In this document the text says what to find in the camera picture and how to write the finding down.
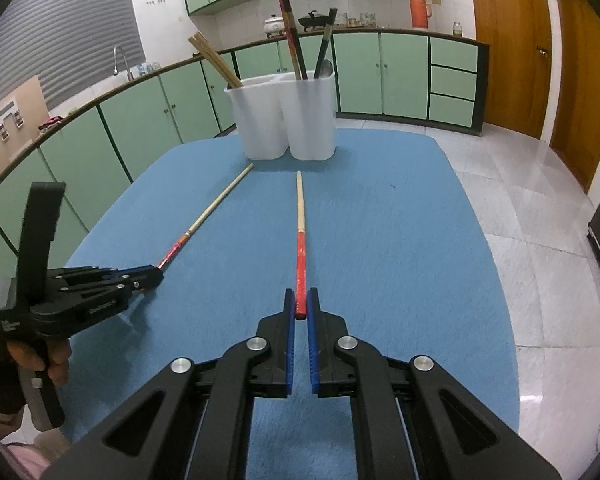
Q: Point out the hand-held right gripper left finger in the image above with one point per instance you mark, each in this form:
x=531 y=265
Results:
x=290 y=355

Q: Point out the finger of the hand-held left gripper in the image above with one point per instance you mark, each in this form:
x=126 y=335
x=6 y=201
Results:
x=105 y=276
x=130 y=290

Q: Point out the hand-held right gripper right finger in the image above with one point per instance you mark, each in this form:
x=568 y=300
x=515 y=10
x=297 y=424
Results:
x=313 y=355

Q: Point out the white utensil holder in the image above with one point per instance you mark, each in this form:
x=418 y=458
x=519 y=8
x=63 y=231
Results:
x=305 y=120

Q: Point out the brown wooden chopstick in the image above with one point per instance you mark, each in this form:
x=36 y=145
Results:
x=212 y=62
x=222 y=65

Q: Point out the person's left hand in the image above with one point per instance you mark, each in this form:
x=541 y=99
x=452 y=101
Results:
x=57 y=360

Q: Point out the blue table mat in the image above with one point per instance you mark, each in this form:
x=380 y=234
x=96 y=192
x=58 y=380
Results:
x=380 y=260

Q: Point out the red object on counter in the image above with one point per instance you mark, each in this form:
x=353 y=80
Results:
x=50 y=123

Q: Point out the cardboard box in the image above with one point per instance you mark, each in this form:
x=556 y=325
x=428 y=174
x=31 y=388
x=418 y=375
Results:
x=12 y=120

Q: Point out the chrome kitchen faucet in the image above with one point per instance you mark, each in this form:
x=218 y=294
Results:
x=122 y=60

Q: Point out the person's pink clothing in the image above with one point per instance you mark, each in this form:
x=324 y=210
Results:
x=15 y=455

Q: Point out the bottles beside sink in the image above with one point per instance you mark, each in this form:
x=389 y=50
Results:
x=149 y=68

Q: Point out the grey window blind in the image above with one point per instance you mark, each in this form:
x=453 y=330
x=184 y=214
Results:
x=65 y=30

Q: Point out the metal spoon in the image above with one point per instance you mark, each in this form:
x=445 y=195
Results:
x=327 y=67

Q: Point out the green base cabinets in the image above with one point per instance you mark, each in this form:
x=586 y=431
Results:
x=405 y=70

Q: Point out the white cooking pot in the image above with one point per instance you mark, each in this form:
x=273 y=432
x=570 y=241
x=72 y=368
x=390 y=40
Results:
x=274 y=26

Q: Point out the black wok with lid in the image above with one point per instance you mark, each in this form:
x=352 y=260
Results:
x=312 y=20

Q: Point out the glass jar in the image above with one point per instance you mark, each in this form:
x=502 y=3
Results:
x=457 y=29

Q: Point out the orange thermos flask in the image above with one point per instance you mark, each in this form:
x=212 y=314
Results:
x=419 y=12

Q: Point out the plain wooden door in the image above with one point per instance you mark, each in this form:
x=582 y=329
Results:
x=582 y=85

